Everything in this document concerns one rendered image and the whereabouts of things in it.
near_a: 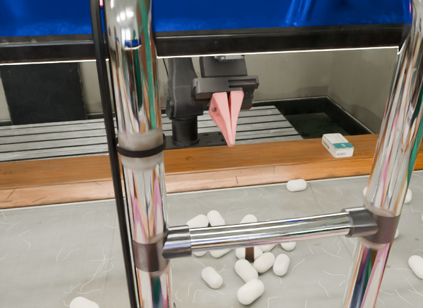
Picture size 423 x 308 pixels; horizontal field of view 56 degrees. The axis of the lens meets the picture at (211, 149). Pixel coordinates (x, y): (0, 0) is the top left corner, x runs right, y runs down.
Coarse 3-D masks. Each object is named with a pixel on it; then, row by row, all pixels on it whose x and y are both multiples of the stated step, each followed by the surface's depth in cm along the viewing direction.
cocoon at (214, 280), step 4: (204, 268) 50; (208, 268) 50; (212, 268) 50; (204, 272) 50; (208, 272) 49; (212, 272) 49; (216, 272) 50; (204, 276) 50; (208, 276) 49; (212, 276) 49; (216, 276) 49; (220, 276) 49; (208, 280) 49; (212, 280) 48; (216, 280) 48; (220, 280) 49; (212, 284) 48; (216, 284) 48; (220, 284) 49
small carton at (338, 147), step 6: (324, 138) 77; (330, 138) 76; (336, 138) 76; (342, 138) 76; (324, 144) 77; (330, 144) 74; (336, 144) 73; (342, 144) 73; (348, 144) 73; (330, 150) 74; (336, 150) 72; (342, 150) 72; (348, 150) 73; (336, 156) 73; (342, 156) 73; (348, 156) 73
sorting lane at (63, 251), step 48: (192, 192) 67; (240, 192) 68; (288, 192) 68; (336, 192) 68; (0, 240) 57; (48, 240) 57; (96, 240) 57; (336, 240) 57; (0, 288) 49; (48, 288) 49; (96, 288) 49; (192, 288) 49; (288, 288) 49; (336, 288) 49; (384, 288) 49
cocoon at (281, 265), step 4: (280, 256) 52; (284, 256) 52; (276, 260) 51; (280, 260) 51; (284, 260) 51; (288, 260) 52; (276, 264) 51; (280, 264) 50; (284, 264) 51; (288, 264) 51; (276, 268) 50; (280, 268) 50; (284, 268) 50; (276, 272) 50; (280, 272) 50; (284, 272) 50
